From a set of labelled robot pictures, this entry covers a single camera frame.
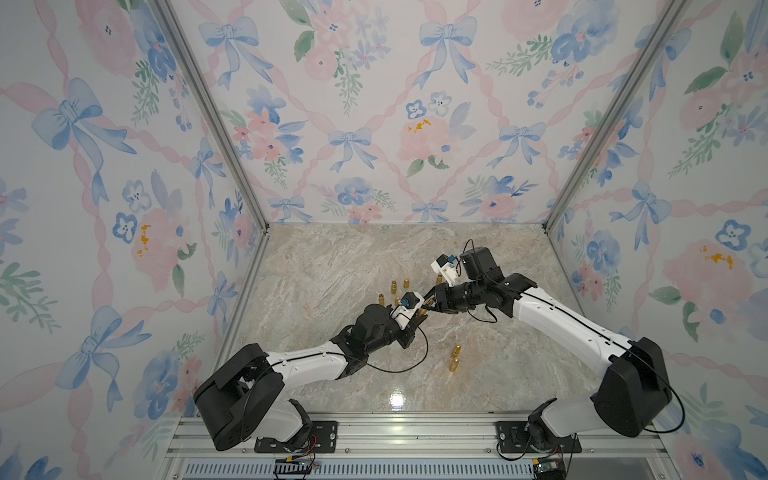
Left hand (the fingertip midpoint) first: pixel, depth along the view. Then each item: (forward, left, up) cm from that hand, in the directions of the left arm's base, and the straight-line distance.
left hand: (425, 312), depth 80 cm
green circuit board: (-33, -30, -18) cm, 48 cm away
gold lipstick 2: (+16, +8, -13) cm, 22 cm away
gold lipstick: (-1, +1, +2) cm, 2 cm away
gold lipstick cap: (+18, +4, -13) cm, 23 cm away
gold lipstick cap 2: (-4, +8, +12) cm, 15 cm away
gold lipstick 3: (+11, +12, -11) cm, 20 cm away
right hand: (+1, 0, +3) cm, 3 cm away
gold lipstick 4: (-10, -8, -11) cm, 17 cm away
